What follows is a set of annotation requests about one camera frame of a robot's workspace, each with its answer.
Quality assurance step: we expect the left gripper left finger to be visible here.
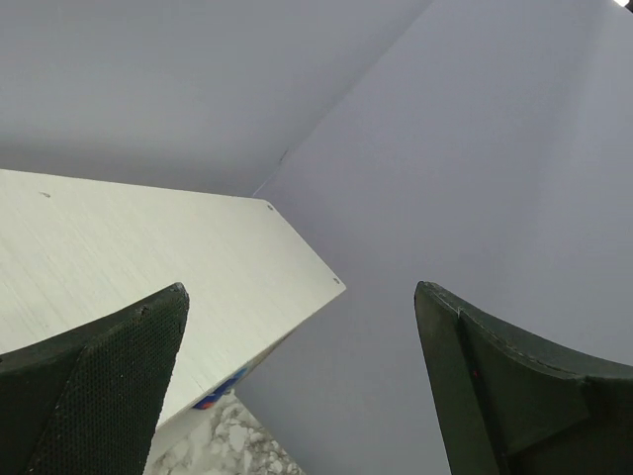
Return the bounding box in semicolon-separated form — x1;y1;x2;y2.
1;283;190;474

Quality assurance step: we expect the white two-tier shelf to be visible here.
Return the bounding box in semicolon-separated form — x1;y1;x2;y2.
1;170;345;446

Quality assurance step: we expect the blue Tempo roll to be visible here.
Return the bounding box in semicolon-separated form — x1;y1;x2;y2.
193;367;248;410

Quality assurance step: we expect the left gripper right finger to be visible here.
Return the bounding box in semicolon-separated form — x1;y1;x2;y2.
414;281;632;474

